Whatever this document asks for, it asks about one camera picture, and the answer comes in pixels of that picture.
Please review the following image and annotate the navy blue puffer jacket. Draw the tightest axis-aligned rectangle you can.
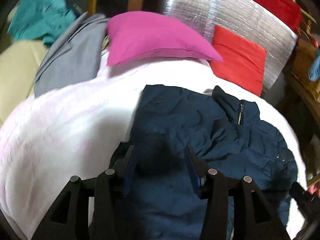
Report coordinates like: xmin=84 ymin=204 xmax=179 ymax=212
xmin=126 ymin=85 xmax=298 ymax=239

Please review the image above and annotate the teal garment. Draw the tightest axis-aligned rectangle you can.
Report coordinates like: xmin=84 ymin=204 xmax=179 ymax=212
xmin=7 ymin=0 xmax=76 ymax=46

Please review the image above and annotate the silver foil insulation mat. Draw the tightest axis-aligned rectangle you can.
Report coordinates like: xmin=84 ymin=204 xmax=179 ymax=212
xmin=159 ymin=0 xmax=297 ymax=96

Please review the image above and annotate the red pillow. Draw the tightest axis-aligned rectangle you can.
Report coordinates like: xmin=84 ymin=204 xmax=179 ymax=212
xmin=210 ymin=25 xmax=267 ymax=96

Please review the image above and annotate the white pink bed sheet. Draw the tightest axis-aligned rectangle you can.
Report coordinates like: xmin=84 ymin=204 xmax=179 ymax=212
xmin=1 ymin=59 xmax=306 ymax=239

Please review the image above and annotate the beige mattress cover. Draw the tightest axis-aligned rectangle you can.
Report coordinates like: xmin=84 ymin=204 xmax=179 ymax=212
xmin=1 ymin=40 xmax=48 ymax=124

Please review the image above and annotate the magenta pillow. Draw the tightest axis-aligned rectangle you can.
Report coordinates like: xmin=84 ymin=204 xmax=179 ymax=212
xmin=106 ymin=11 xmax=222 ymax=67

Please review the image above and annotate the grey garment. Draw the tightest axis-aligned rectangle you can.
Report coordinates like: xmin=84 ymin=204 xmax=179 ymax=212
xmin=34 ymin=13 xmax=109 ymax=97

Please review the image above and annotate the light blue cloth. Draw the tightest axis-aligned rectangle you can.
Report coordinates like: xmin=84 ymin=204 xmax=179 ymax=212
xmin=308 ymin=55 xmax=320 ymax=82

